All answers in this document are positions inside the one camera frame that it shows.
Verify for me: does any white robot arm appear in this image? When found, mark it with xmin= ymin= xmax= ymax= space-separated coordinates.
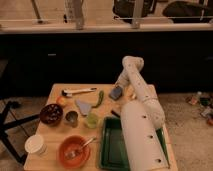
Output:
xmin=117 ymin=56 xmax=169 ymax=171

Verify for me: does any white handled kitchen tool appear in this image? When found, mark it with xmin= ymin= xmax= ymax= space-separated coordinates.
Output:
xmin=61 ymin=88 xmax=97 ymax=97

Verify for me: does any dark red bowl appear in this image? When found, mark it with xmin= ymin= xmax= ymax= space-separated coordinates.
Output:
xmin=39 ymin=103 xmax=63 ymax=126

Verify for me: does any black handled scrub brush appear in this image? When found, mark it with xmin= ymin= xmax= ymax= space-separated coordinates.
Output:
xmin=111 ymin=110 xmax=120 ymax=118

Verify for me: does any black office chair base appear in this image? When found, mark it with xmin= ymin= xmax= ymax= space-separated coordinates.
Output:
xmin=0 ymin=59 xmax=40 ymax=165

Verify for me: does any small orange fruit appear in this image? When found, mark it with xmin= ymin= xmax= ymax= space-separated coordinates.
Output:
xmin=56 ymin=96 xmax=67 ymax=107

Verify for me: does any white paper cup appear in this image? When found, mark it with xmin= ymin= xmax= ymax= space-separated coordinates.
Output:
xmin=25 ymin=134 xmax=47 ymax=155

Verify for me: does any orange bowl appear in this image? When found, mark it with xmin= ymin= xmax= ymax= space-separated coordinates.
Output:
xmin=57 ymin=135 xmax=91 ymax=169

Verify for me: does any metal spoon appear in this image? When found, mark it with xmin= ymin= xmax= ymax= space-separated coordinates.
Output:
xmin=65 ymin=137 xmax=96 ymax=160

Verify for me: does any blue sponge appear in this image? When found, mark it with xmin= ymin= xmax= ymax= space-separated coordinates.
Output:
xmin=109 ymin=86 xmax=123 ymax=100

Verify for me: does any green chili pepper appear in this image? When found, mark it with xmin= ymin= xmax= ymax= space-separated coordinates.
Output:
xmin=92 ymin=90 xmax=104 ymax=108

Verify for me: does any black bag on ledge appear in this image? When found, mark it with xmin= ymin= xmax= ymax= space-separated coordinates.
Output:
xmin=112 ymin=0 xmax=157 ymax=23

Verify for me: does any grey blue cloth piece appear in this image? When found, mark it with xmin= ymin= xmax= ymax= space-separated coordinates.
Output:
xmin=75 ymin=100 xmax=92 ymax=116

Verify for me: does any small metal cup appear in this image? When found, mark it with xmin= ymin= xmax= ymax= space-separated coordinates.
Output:
xmin=65 ymin=111 xmax=78 ymax=128

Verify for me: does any light green plastic cup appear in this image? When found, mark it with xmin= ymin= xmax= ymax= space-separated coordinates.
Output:
xmin=85 ymin=113 xmax=99 ymax=129

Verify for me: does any green plastic tray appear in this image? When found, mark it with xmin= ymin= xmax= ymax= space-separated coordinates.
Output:
xmin=99 ymin=115 xmax=169 ymax=171

